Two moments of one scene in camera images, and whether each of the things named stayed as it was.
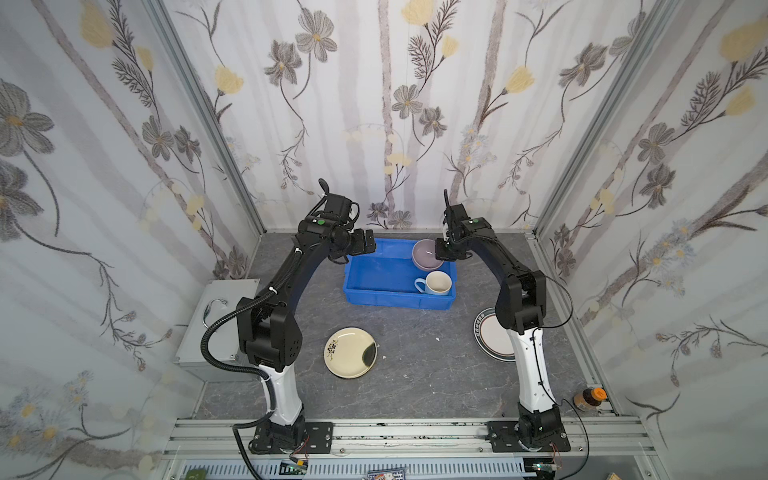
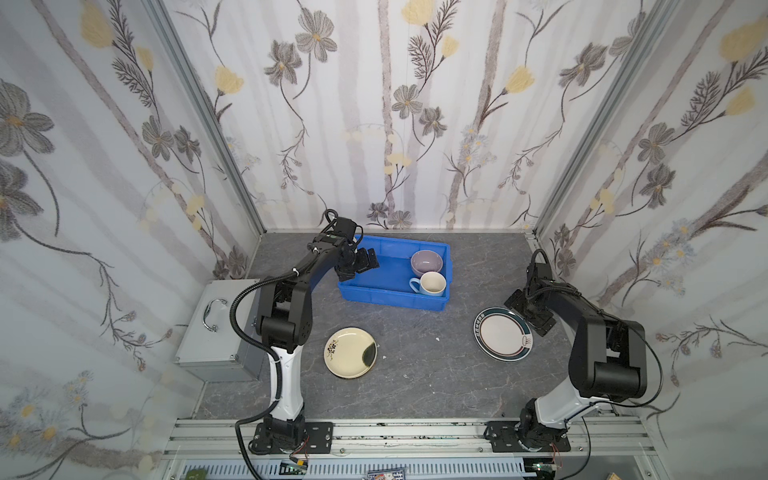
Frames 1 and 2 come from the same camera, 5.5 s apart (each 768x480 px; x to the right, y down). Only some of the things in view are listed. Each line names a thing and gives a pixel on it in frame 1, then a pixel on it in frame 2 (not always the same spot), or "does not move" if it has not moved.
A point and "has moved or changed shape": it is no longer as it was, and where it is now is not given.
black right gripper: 447,249 to 530,310
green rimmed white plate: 493,338 does not move
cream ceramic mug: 436,283 does not move
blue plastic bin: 385,279 has moved or changed shape
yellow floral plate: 350,353 does not move
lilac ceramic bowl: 424,255 has moved or changed shape
